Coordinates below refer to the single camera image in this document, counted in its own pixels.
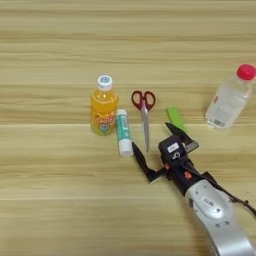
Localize small black box white label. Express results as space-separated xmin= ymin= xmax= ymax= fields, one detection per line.
xmin=158 ymin=134 xmax=188 ymax=165

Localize green rectangular block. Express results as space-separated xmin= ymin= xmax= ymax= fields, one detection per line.
xmin=166 ymin=106 xmax=188 ymax=133

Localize red handled scissors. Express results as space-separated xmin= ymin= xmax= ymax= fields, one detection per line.
xmin=130 ymin=89 xmax=157 ymax=153

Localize orange juice bottle white cap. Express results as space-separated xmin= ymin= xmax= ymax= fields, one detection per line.
xmin=89 ymin=74 xmax=120 ymax=137

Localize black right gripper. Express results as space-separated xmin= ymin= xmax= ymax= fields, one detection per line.
xmin=131 ymin=122 xmax=218 ymax=197

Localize teal and white glue stick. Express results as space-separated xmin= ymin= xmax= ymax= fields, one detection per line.
xmin=114 ymin=108 xmax=135 ymax=158

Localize clear water bottle red cap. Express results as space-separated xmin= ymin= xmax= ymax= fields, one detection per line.
xmin=204 ymin=63 xmax=256 ymax=132

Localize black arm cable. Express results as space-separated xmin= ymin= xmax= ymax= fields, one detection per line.
xmin=202 ymin=171 xmax=256 ymax=218

